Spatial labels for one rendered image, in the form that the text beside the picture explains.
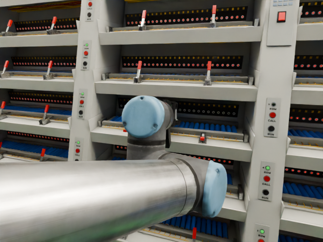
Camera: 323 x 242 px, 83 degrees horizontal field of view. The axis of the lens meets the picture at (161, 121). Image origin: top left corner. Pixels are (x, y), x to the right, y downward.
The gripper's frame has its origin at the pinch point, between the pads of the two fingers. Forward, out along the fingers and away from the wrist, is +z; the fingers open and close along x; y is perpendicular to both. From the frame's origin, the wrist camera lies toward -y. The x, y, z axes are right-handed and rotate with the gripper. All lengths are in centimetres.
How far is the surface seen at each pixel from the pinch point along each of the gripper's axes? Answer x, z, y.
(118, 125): 21.4, -3.0, -3.1
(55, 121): 53, -2, -4
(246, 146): -27.6, -6.9, -5.9
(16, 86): 74, -5, 11
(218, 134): -18.6, -4.1, -2.8
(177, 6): 4, 14, 54
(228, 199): -23.6, -5.8, -25.4
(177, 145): -4.6, -7.9, -7.9
